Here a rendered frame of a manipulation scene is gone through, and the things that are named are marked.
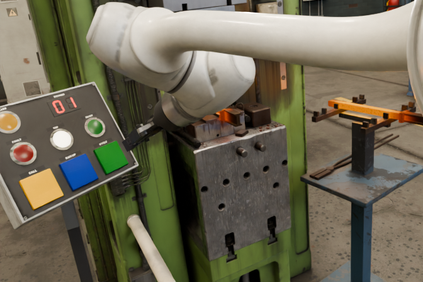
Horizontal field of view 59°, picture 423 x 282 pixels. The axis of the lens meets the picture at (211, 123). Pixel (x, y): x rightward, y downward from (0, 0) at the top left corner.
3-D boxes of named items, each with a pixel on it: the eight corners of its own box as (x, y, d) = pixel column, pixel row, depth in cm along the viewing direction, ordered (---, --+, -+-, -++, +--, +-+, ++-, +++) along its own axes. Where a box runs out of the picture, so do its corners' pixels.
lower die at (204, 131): (245, 130, 138) (243, 108, 136) (196, 143, 131) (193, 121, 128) (199, 107, 175) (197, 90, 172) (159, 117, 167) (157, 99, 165)
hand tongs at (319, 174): (391, 135, 180) (391, 132, 180) (400, 136, 177) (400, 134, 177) (309, 177, 149) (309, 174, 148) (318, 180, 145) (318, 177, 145)
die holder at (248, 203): (291, 227, 153) (286, 125, 139) (209, 262, 138) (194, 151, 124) (228, 178, 201) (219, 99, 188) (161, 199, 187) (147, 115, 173)
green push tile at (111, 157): (129, 163, 104) (116, 139, 105) (106, 174, 99) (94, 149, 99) (126, 165, 105) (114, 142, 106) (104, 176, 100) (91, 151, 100)
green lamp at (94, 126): (106, 133, 103) (102, 119, 101) (89, 138, 101) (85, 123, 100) (104, 131, 106) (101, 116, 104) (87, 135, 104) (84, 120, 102)
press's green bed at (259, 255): (295, 316, 167) (290, 227, 153) (221, 355, 153) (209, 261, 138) (235, 251, 215) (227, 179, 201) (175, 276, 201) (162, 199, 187)
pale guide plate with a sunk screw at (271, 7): (279, 45, 151) (277, 1, 145) (261, 48, 147) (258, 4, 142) (276, 45, 152) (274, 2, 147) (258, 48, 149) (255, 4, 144)
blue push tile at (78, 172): (99, 178, 97) (85, 152, 97) (73, 190, 92) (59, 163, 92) (96, 180, 98) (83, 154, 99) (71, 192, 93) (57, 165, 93)
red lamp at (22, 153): (36, 161, 88) (31, 144, 87) (14, 166, 87) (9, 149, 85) (36, 157, 91) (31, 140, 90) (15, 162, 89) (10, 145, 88)
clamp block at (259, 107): (272, 123, 143) (271, 106, 141) (253, 128, 140) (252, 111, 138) (255, 116, 154) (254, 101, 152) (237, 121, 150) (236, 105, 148)
